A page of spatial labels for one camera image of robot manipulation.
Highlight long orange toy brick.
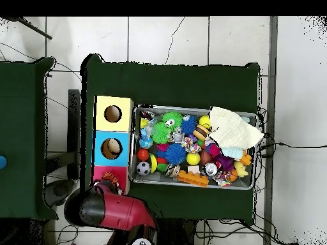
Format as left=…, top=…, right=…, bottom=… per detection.
left=176, top=170, right=209, bottom=188

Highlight orange striped tiger plush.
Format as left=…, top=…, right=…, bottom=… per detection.
left=101, top=171, right=119, bottom=184

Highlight cream waffle cloth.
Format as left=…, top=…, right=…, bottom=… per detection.
left=208, top=106, right=265, bottom=150

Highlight shallow mesh bin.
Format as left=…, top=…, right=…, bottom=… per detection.
left=128, top=104, right=259, bottom=191

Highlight wooden box three holes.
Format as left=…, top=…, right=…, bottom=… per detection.
left=89, top=95, right=135, bottom=196

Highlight green spiky ball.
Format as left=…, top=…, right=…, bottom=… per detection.
left=150, top=121, right=172, bottom=144
left=162, top=111, right=184, bottom=131

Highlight blue spiky ball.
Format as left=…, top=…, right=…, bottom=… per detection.
left=163, top=142, right=187, bottom=165
left=181, top=114, right=198, bottom=135

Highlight red ball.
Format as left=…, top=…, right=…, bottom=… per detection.
left=137, top=148, right=150, bottom=161

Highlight yellow ball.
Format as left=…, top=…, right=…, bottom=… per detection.
left=186, top=152, right=201, bottom=166

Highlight wooden burger toy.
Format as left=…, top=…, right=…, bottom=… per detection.
left=192, top=124, right=211, bottom=142

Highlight small soccer ball toy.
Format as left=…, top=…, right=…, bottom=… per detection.
left=135, top=161, right=151, bottom=176

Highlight black upright panel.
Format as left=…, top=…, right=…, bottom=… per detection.
left=67, top=89, right=81, bottom=179

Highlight green cloth side table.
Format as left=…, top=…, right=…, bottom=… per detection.
left=0, top=57, right=58, bottom=220

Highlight thin dark rod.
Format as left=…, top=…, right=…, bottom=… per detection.
left=10, top=17, right=53, bottom=40

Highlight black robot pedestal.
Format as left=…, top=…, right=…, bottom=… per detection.
left=158, top=218, right=205, bottom=245

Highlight black cable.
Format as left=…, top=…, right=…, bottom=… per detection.
left=257, top=141, right=327, bottom=158

